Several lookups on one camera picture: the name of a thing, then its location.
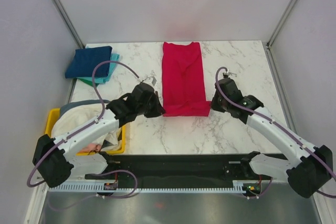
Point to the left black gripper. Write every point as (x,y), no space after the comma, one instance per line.
(158,109)

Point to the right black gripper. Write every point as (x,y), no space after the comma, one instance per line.
(214,105)

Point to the red t shirt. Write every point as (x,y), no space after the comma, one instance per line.
(183,87)

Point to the yellow plastic bin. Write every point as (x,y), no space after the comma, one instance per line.
(54,114)

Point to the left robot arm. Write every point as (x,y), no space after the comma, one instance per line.
(52,156)

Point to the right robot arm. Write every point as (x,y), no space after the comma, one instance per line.
(306,168)

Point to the pink t shirt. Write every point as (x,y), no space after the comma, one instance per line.
(91,148)

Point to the white t shirt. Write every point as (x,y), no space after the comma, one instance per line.
(72,120)

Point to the folded navy t shirt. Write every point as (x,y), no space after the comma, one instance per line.
(85,60)

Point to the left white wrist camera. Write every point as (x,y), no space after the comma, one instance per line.
(150,80)

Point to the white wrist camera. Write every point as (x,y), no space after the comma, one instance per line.
(227,73)
(150,80)

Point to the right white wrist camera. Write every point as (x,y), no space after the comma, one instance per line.
(227,73)

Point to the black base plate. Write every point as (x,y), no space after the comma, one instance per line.
(176,171)

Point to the grey slotted cable duct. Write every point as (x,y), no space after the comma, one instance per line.
(237,187)

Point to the right aluminium frame post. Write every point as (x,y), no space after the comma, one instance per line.
(289,8)

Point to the aluminium frame post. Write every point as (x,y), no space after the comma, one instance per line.
(289,8)
(66,19)

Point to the left aluminium frame post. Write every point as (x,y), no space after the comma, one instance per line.
(66,19)

